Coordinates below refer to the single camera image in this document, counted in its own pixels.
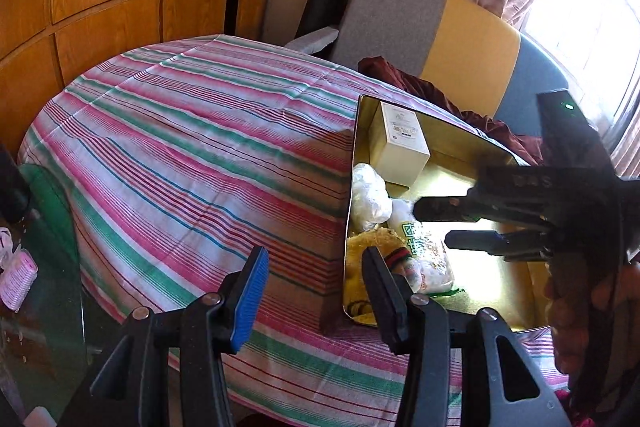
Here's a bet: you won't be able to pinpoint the green-printed snack packet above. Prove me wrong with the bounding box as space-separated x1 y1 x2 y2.
400 219 456 295

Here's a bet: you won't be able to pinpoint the dark object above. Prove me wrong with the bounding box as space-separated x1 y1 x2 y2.
0 142 33 223

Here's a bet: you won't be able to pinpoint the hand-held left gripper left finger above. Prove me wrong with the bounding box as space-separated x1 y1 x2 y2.
60 246 271 427

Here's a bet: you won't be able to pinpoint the white foam piece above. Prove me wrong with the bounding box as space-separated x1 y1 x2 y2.
285 27 340 54

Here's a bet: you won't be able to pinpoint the cream cardboard box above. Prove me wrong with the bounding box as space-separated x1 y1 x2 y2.
372 101 432 186

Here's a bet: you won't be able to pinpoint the pink white packet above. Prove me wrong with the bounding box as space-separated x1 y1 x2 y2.
0 227 38 313

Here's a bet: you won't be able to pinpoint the green glass table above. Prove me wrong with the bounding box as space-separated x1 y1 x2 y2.
0 162 88 413

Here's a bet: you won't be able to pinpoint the maroon blanket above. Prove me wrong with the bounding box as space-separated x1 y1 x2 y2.
357 56 546 168

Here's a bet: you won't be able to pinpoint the yellow sponge block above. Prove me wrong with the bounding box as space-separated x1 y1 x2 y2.
346 229 416 308

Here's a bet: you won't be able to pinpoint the striped bed sheet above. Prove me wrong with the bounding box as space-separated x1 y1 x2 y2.
17 34 571 427

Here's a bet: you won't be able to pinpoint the person's right hand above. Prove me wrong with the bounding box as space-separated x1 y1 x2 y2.
544 256 640 389

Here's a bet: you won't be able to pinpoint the grey yellow blue headboard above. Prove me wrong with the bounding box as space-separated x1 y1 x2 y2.
330 0 571 128

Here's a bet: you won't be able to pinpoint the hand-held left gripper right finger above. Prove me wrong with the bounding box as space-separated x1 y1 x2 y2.
361 247 571 427

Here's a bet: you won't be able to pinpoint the white plastic-wrapped bundle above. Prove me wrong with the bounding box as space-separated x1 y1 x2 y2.
390 199 418 233
351 163 393 233

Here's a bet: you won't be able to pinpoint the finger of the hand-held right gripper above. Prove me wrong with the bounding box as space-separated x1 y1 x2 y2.
444 229 552 262
414 193 547 229

